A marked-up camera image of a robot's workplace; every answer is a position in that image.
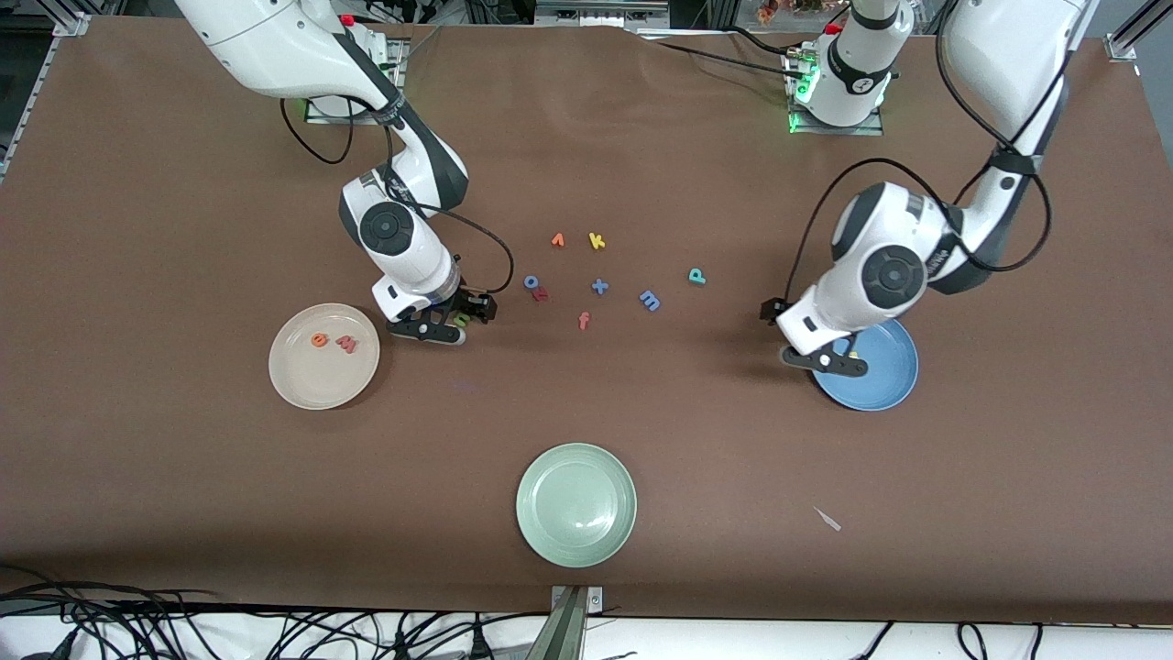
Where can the pink foam letter w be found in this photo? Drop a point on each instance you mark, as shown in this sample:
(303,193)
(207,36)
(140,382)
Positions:
(345,345)

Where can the small white paper scrap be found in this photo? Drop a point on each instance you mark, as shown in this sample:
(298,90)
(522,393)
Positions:
(827,519)

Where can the beige plate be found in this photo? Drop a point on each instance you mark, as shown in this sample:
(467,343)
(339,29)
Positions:
(312,380)

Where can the pale green plate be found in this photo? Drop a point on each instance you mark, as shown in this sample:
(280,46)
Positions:
(576,505)

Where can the blue plate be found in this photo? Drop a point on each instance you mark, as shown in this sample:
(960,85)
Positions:
(880,378)

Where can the brown table cover sheet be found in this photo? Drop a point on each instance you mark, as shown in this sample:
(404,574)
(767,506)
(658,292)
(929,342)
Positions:
(183,504)

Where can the small metal bracket plate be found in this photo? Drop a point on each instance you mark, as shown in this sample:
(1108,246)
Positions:
(594,600)

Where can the aluminium frame rail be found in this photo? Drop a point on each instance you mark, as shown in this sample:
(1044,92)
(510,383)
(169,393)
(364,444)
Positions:
(1120,46)
(40,96)

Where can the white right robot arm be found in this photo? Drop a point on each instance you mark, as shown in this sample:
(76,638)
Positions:
(394,234)

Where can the grey metal post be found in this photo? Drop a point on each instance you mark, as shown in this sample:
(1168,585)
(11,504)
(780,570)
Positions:
(564,637)

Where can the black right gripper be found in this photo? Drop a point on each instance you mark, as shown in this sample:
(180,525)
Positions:
(473,305)

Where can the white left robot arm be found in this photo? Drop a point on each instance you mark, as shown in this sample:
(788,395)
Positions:
(893,275)

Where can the grey metal box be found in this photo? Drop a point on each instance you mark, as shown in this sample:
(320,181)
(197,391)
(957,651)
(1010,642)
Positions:
(600,13)

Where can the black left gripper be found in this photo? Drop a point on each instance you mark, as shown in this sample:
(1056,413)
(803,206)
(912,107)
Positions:
(772,312)

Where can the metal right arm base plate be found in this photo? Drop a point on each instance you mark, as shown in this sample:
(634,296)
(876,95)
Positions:
(316,116)

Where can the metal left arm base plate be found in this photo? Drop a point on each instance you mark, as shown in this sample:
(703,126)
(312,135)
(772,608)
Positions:
(866,131)

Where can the orange dried flowers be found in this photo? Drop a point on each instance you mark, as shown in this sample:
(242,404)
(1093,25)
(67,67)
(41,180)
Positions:
(768,11)

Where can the blue foam letter m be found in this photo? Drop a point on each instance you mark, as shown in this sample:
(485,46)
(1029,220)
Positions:
(650,301)

